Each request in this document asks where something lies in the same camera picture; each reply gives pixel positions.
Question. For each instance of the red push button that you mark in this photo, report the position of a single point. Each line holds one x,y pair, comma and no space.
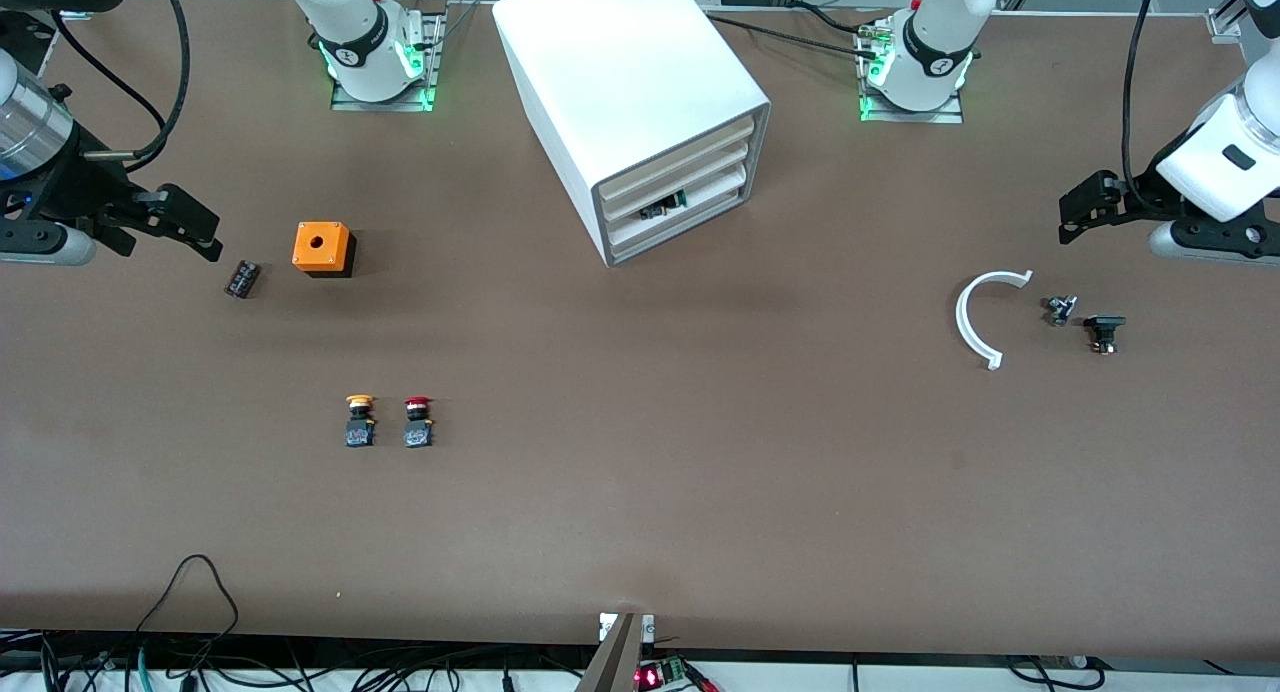
418,422

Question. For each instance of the yellow push button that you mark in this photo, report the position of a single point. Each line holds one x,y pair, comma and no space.
360,422

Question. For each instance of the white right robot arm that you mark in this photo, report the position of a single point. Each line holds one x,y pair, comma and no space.
360,32

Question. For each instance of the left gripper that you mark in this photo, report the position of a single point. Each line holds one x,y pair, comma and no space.
1140,198

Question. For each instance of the small grey metal part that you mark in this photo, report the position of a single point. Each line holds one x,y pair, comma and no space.
1060,308

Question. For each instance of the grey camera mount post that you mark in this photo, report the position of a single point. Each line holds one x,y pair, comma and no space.
615,657

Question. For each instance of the aluminium frame profile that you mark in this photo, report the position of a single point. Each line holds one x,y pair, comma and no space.
1222,24

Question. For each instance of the small black terminal block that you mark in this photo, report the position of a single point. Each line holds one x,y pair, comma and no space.
243,278

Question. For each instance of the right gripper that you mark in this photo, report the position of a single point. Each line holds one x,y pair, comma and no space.
72,189

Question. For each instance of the orange button enclosure box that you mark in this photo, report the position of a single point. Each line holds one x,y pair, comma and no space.
320,247

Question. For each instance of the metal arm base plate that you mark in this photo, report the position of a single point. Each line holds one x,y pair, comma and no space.
950,118
345,102

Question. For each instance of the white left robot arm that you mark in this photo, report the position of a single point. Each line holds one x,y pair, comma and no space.
935,42

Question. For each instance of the circuit board with red light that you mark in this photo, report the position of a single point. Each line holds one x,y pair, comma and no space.
660,674

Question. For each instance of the white curved plastic bracket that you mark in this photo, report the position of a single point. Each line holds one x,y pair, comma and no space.
965,317

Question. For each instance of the green push button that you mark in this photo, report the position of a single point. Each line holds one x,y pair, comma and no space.
660,208

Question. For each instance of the black switch part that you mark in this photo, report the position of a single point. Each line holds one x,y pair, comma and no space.
1104,327

